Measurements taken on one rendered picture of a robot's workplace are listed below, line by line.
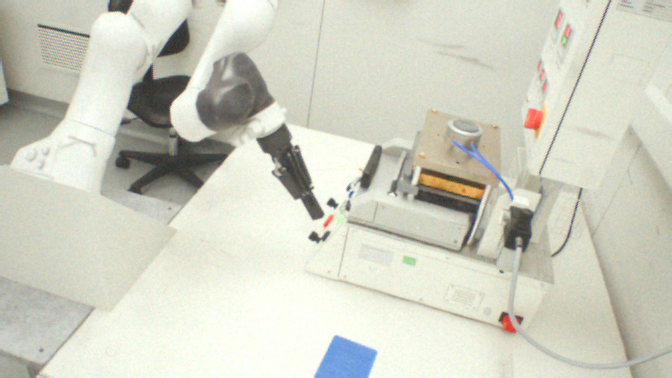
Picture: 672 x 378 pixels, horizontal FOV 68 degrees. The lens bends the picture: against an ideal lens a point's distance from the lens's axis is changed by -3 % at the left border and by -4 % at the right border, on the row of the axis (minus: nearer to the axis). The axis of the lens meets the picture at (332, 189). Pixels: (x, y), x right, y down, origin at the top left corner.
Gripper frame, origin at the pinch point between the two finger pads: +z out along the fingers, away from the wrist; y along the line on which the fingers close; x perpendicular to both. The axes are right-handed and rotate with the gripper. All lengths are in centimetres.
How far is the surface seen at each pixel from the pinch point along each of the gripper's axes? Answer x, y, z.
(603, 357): -50, -5, 56
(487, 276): -33.0, -5.6, 25.9
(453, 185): -32.2, 1.3, 5.8
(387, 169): -15.0, 14.9, 3.5
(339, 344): -3.0, -23.5, 21.8
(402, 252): -17.5, -5.5, 14.8
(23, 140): 215, 112, -43
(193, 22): 98, 151, -53
